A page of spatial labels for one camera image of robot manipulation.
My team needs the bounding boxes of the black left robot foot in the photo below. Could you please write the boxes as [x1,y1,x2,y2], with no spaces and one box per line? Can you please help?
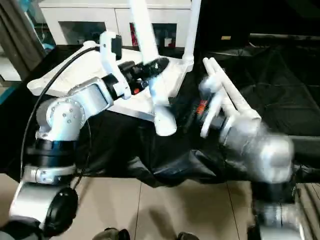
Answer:
[92,227,132,240]

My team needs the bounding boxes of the blue floor mat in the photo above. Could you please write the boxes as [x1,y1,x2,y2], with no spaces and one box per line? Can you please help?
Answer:
[0,85,13,103]

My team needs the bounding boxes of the black cabinet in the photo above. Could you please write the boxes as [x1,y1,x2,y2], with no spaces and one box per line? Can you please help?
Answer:
[192,0,320,51]

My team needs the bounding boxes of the black table mat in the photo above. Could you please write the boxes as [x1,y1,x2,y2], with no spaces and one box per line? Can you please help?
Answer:
[0,44,320,188]

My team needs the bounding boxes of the white display cabinet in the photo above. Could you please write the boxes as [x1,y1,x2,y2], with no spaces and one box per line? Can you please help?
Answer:
[37,0,193,48]

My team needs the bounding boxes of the white plastic table leg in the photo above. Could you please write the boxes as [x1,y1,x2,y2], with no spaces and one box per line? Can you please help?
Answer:
[201,59,236,116]
[207,56,262,122]
[181,0,202,71]
[128,0,178,137]

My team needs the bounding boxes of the black right robot foot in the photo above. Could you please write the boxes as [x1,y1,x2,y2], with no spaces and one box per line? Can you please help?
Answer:
[177,231,201,240]

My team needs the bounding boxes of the black robot foot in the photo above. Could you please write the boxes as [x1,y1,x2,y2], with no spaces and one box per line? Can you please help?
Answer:
[177,231,201,240]
[92,227,132,240]

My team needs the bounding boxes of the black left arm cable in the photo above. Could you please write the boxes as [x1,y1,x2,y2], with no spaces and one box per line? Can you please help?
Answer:
[19,44,103,181]

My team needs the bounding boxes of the red bottle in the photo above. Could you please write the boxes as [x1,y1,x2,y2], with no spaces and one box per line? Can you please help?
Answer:
[131,22,138,47]

